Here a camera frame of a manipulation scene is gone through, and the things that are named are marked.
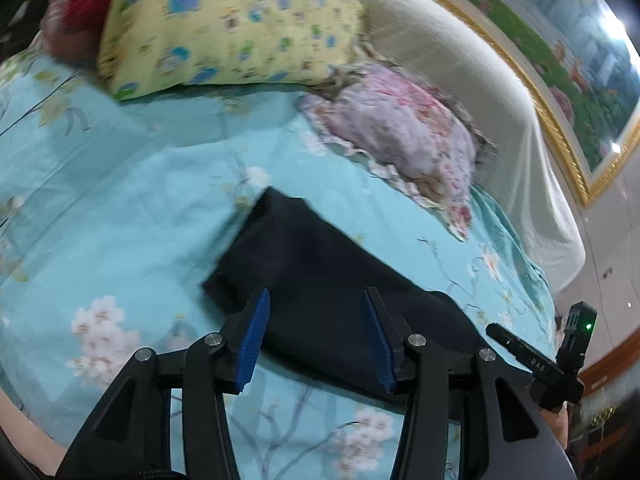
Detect dark navy pants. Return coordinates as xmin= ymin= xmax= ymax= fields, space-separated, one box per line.
xmin=201 ymin=186 xmax=532 ymax=397

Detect cream padded headboard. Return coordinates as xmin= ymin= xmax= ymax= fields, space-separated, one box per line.
xmin=345 ymin=0 xmax=587 ymax=295

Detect light blue floral bedsheet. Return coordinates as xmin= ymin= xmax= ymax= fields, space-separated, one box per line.
xmin=0 ymin=52 xmax=558 ymax=480

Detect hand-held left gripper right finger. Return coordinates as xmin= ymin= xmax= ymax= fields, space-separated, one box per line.
xmin=364 ymin=287 xmax=576 ymax=480

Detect brown wooden furniture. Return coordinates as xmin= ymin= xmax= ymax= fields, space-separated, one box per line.
xmin=580 ymin=337 xmax=640 ymax=398

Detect yellow printed pillow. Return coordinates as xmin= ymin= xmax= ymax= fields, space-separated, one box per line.
xmin=96 ymin=0 xmax=368 ymax=101

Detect person's right hand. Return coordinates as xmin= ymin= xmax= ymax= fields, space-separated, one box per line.
xmin=544 ymin=402 xmax=571 ymax=453

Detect pink floral ruffled pillow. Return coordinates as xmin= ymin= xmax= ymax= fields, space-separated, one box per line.
xmin=298 ymin=60 xmax=497 ymax=242

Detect gold framed landscape painting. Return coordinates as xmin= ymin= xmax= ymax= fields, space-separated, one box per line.
xmin=362 ymin=0 xmax=640 ymax=207

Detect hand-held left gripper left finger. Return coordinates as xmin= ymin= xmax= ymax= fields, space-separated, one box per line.
xmin=55 ymin=287 xmax=272 ymax=480

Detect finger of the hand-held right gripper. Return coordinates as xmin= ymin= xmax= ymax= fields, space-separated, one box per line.
xmin=485 ymin=323 xmax=565 ymax=378

